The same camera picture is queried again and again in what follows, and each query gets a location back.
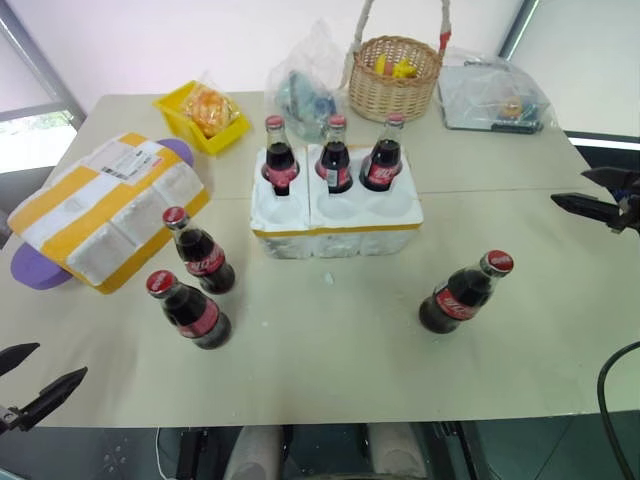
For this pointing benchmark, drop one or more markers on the glass cola bottle red cap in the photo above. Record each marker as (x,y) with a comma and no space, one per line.
(197,315)
(457,300)
(335,162)
(281,160)
(382,167)
(205,260)

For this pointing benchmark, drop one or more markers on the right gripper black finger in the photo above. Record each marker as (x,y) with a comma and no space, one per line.
(585,206)
(607,176)

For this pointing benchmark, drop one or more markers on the white foam lid yellow tape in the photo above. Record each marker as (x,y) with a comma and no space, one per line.
(100,220)

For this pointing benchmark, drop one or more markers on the yellow toy figure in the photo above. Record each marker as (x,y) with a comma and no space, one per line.
(512,106)

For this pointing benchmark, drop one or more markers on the yellow plastic bin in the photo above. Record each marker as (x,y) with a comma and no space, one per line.
(220,140)

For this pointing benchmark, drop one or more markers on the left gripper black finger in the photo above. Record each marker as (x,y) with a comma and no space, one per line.
(12,356)
(50,396)

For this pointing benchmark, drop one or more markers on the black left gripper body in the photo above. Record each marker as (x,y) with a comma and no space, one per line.
(7,421)

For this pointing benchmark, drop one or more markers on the grey rounded shape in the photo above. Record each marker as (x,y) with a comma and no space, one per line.
(397,450)
(252,455)

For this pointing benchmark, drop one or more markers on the white foam bottle tray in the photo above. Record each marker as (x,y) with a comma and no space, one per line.
(340,220)

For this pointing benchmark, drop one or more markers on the bagged digital scale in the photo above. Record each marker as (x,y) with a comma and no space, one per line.
(480,90)

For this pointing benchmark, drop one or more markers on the bag of oranges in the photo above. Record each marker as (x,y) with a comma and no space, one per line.
(210,110)

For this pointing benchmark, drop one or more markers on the orange toy fruit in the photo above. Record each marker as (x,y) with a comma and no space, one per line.
(382,64)

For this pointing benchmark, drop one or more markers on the clear plastic bag blue contents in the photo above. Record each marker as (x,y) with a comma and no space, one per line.
(305,95)

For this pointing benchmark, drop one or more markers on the yellow toy fruit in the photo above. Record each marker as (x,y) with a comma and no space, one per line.
(406,69)

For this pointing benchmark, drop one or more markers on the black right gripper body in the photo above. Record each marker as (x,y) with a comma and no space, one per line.
(631,202)

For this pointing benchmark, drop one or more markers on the dark window frame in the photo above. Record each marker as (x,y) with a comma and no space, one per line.
(520,25)
(45,65)

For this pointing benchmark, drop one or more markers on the purple flat board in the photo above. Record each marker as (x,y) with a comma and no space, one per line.
(35,270)

